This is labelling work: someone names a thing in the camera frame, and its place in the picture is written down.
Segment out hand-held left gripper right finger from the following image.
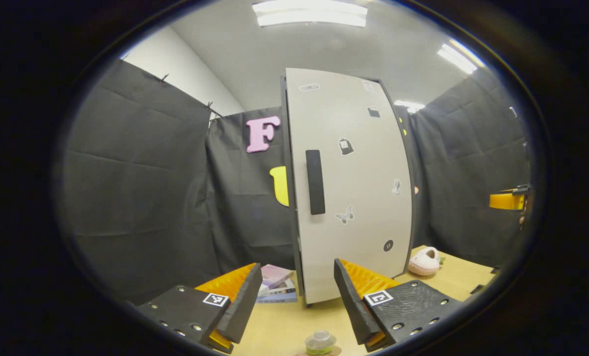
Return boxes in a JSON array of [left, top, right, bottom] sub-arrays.
[[333, 258, 465, 353]]

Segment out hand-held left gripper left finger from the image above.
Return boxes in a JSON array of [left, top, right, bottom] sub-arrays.
[[135, 262, 264, 355]]

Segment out black door handle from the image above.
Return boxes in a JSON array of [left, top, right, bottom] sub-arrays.
[[305, 149, 326, 216]]

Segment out white cabinet door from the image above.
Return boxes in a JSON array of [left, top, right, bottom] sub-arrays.
[[285, 68, 414, 305]]

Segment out dark grey cabinet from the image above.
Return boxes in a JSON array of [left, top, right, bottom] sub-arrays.
[[280, 74, 421, 310]]

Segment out blue book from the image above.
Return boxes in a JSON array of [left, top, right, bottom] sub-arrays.
[[256, 292, 298, 303]]

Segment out ceiling light panel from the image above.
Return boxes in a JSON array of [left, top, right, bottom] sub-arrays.
[[252, 0, 368, 28], [393, 100, 426, 114], [437, 42, 485, 75]]

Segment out black backdrop cloth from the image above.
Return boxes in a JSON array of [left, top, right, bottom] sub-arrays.
[[57, 59, 532, 305]]

